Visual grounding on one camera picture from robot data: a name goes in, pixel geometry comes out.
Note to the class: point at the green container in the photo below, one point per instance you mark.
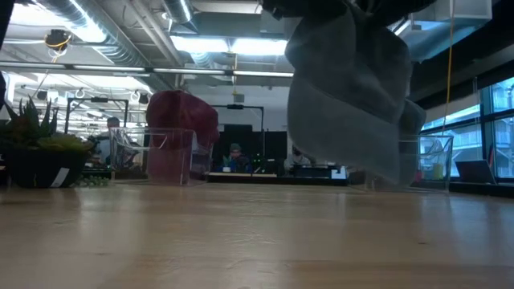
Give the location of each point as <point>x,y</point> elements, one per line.
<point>438,172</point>

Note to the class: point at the black table frame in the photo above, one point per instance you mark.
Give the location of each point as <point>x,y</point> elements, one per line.
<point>482,188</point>

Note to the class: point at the black laptop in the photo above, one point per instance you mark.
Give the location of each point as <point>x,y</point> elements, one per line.
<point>476,172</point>

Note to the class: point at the person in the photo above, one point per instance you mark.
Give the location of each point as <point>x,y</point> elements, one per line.
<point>296,160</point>
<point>113,121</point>
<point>237,160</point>

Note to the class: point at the rectangular silver air duct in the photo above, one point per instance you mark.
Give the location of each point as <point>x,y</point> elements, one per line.
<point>441,36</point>

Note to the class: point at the round silver air duct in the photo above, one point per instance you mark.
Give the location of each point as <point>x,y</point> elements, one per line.
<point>112,36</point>

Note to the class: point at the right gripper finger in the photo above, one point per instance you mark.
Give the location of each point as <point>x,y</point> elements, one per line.
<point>393,10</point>
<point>297,7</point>

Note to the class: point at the red box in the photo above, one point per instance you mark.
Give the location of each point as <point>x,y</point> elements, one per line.
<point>417,176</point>

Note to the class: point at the green succulent plant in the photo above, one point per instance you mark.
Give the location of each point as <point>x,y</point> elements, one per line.
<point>28,128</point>

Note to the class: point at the white device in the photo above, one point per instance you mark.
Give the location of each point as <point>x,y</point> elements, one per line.
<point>339,172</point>

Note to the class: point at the bright ceiling light panel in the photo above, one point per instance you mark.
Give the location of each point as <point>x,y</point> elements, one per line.
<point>225,45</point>

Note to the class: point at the black panel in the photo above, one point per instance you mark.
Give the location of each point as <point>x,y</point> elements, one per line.
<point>273,144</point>

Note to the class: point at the long ceiling light bar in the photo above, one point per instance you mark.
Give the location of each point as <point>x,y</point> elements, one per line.
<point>120,69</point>

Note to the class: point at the black gantry frame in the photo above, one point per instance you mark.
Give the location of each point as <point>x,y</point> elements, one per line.
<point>237,107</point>
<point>96,99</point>

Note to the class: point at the black plant pot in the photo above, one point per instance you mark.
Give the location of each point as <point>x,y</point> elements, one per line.
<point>40,170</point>

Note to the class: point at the green bead plant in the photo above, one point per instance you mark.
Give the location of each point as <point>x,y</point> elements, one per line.
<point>92,181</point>

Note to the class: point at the grey cap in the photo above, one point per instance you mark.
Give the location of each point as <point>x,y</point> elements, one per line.
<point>413,120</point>
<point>345,100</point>

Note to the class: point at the clear plastic bin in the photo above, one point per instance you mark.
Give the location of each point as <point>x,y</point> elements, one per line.
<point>441,184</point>
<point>120,172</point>

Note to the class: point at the red cap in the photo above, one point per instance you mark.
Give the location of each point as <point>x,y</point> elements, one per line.
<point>180,116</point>

